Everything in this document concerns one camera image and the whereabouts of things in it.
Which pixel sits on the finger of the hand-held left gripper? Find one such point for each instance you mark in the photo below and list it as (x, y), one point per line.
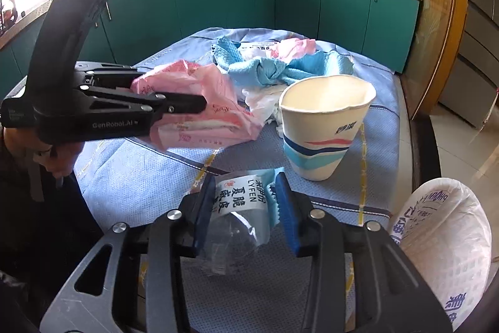
(183, 104)
(113, 72)

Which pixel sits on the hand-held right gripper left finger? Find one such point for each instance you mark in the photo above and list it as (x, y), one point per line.
(204, 216)

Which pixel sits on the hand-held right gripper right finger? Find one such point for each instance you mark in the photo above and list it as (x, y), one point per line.
(290, 220)

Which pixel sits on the pink printed plastic bag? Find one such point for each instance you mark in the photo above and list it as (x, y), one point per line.
(218, 95)

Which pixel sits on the clear snack wrapper white label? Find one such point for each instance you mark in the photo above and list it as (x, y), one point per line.
(241, 200)

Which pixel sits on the white plastic bag blue print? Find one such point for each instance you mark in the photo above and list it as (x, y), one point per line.
(444, 239)

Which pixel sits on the person's left hand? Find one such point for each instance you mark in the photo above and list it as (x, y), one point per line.
(60, 159)

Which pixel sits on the blue tablecloth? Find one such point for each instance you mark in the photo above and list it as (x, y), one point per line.
(156, 181)

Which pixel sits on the white printed wrapper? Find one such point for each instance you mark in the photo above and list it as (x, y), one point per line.
(257, 50)

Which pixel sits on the teal waffle cloth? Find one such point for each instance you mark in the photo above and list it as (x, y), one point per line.
(269, 71)

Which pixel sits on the striped white paper cup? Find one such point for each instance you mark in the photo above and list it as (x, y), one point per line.
(323, 130)

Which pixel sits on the teal kitchen cabinet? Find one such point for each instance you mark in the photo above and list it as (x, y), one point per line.
(234, 5)

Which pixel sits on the small pink plastic bag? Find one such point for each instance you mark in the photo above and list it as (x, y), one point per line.
(294, 46)

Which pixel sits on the person's dark clothing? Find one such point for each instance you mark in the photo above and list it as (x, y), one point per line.
(35, 239)

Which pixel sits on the grey refrigerator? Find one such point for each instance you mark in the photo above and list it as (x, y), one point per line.
(475, 75)

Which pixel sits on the wooden glazed door frame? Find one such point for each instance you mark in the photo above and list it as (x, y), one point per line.
(456, 24)

